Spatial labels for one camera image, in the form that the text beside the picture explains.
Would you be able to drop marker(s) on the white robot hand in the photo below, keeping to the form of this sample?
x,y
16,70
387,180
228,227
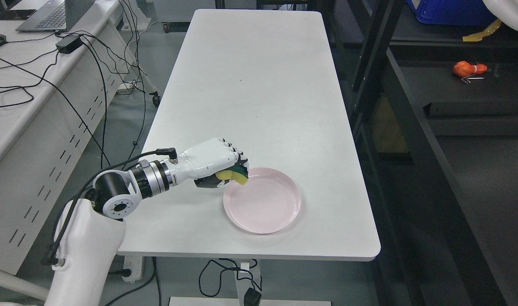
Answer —
x,y
202,161

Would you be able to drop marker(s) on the green yellow sponge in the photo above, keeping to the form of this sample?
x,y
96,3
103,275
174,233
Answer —
x,y
237,173

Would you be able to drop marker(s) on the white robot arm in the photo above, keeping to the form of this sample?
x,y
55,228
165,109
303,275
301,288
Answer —
x,y
91,227

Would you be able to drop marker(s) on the black metal shelf rack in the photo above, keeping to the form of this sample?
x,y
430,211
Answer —
x,y
439,152

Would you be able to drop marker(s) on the pink round plate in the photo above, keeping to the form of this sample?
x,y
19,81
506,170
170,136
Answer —
x,y
269,201

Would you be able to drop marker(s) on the white rectangular table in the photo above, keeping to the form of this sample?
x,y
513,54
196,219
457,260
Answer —
x,y
264,81

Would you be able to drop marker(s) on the white power strip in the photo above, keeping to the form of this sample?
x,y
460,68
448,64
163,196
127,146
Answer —
x,y
135,265

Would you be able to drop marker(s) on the white side desk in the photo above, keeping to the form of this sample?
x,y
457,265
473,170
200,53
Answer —
x,y
50,105

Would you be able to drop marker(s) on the black power adapter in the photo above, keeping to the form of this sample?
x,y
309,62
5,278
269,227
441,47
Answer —
x,y
69,44

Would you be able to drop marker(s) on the grey laptop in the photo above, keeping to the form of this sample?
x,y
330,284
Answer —
x,y
56,15

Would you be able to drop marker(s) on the orange toy object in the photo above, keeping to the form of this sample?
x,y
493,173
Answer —
x,y
464,69

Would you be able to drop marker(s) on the blue plastic bin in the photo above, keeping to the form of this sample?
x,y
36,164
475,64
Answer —
x,y
452,12

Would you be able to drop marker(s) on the yellow tape piece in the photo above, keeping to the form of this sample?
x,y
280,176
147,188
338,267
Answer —
x,y
479,36

